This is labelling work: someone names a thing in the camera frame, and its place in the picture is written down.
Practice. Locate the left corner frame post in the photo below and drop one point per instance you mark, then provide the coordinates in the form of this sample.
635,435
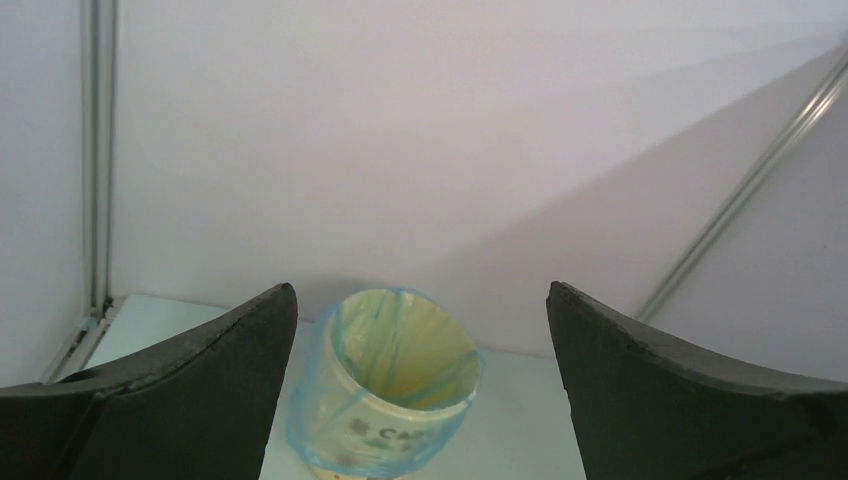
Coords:
99,52

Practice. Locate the blue plastic trash bag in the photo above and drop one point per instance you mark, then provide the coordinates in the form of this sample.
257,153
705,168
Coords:
384,384

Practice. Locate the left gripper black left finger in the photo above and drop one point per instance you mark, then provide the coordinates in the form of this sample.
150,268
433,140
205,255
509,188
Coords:
199,405

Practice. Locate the yellow capybara trash bin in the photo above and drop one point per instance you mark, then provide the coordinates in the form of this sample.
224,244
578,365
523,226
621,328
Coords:
397,384

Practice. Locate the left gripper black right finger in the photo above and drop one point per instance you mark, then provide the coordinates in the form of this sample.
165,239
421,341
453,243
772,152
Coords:
646,404

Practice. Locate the corner frame post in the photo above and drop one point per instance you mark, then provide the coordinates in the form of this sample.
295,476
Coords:
99,52
825,95

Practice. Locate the right corner frame post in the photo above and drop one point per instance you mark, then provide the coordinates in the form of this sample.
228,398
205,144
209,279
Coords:
825,95

